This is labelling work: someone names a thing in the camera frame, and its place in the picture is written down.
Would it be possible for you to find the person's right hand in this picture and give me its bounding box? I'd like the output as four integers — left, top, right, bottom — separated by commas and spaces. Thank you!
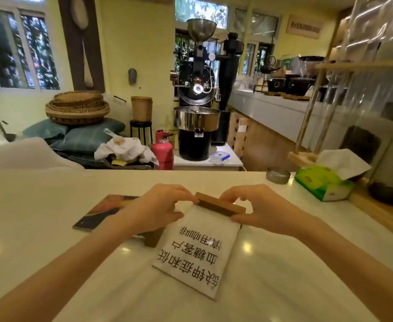
219, 184, 318, 238

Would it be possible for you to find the person's left hand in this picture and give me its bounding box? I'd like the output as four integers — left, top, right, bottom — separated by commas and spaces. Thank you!
124, 184, 200, 237

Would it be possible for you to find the long wooden sign holder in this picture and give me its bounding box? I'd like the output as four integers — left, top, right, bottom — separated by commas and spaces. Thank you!
194, 192, 246, 218

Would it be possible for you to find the white printed sign card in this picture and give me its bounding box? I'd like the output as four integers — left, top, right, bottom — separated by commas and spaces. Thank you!
152, 204, 241, 301

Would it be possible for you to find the person's left forearm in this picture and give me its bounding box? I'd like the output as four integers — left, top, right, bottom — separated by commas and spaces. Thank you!
0, 213, 141, 322

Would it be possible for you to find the person's right forearm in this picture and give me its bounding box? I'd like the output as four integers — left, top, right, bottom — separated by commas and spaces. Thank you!
297, 215, 393, 322

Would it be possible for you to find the small wooden block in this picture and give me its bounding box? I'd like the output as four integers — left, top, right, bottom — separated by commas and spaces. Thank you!
144, 227, 166, 248

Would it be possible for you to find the round metal tin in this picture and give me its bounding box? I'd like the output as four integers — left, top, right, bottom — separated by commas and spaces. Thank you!
266, 167, 291, 185

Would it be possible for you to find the low white table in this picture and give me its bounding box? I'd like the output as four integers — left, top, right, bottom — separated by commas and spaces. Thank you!
172, 143, 244, 172

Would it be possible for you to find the clear box with blue lid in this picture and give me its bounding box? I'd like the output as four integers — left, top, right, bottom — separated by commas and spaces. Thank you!
208, 151, 231, 165

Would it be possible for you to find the red gas cylinder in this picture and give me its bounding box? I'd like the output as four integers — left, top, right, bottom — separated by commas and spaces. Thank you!
151, 129, 174, 171

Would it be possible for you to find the dark glossy booklet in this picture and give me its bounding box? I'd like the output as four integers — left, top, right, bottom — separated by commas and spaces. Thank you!
72, 194, 140, 232

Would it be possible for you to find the crumpled white cloth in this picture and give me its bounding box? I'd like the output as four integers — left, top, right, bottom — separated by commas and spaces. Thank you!
94, 128, 159, 165

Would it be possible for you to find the wooden slatted crate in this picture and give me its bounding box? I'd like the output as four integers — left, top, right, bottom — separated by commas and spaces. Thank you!
227, 112, 249, 160

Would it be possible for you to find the green tissue pack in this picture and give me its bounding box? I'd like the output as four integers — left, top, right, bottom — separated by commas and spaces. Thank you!
294, 149, 373, 202

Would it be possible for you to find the black round stool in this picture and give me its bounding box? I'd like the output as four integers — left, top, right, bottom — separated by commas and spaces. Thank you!
129, 119, 153, 146

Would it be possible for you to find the long white counter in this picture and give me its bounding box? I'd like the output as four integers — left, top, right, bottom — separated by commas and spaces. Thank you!
228, 89, 393, 185

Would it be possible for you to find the woven brown bin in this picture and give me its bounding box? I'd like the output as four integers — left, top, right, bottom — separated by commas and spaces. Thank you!
131, 96, 153, 123

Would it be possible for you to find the grey-blue cushion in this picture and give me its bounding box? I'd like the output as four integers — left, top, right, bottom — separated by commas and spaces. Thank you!
22, 119, 69, 139
50, 117, 126, 153

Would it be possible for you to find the black coffee roaster machine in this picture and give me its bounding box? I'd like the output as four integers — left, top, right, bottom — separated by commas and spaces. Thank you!
170, 18, 245, 162

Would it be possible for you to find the stack of wicker baskets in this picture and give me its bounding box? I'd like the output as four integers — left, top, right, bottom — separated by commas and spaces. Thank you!
44, 90, 111, 126

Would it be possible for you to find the black kettle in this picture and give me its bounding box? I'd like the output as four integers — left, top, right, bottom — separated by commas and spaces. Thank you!
260, 55, 282, 74

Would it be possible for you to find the white sofa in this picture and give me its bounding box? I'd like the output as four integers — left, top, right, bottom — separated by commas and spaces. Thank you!
0, 105, 85, 170

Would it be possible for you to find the row of tall glass tubes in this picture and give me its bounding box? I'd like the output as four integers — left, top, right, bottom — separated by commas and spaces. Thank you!
312, 0, 393, 208

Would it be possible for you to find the window behind roaster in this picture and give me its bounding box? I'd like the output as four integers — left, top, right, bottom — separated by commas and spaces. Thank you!
174, 0, 281, 97

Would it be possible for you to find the white framed side window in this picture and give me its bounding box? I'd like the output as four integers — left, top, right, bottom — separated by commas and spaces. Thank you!
0, 0, 61, 93

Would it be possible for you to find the brown wall art panel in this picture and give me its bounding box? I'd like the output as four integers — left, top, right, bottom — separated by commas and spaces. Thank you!
57, 0, 106, 94

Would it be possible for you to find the framed wall sign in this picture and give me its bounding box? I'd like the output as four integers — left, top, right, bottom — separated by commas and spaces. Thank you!
286, 15, 324, 40

